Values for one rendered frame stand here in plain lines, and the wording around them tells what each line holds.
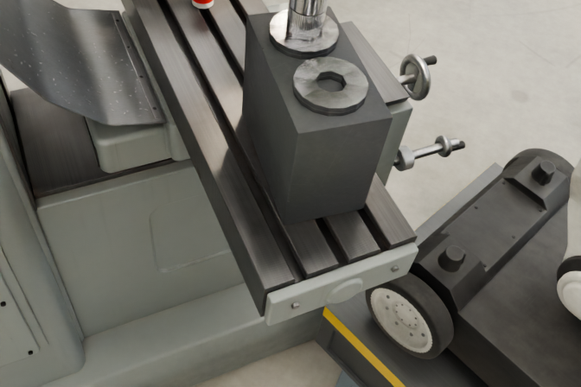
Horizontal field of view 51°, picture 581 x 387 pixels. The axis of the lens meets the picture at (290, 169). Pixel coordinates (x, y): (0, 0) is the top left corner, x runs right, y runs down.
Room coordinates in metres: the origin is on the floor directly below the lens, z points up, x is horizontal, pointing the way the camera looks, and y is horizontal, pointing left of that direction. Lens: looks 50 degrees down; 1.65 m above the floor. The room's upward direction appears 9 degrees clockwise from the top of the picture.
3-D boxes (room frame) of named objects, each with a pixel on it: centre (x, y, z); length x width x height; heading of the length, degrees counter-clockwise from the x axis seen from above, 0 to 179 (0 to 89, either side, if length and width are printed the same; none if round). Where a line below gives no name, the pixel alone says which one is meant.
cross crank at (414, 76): (1.15, -0.24, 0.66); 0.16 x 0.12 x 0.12; 121
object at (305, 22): (0.63, 0.01, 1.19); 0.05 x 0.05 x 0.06
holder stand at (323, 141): (0.59, -0.01, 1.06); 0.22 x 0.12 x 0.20; 25
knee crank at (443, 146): (1.04, -0.34, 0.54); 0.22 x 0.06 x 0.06; 121
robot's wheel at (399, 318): (0.61, -0.29, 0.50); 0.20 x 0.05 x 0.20; 50
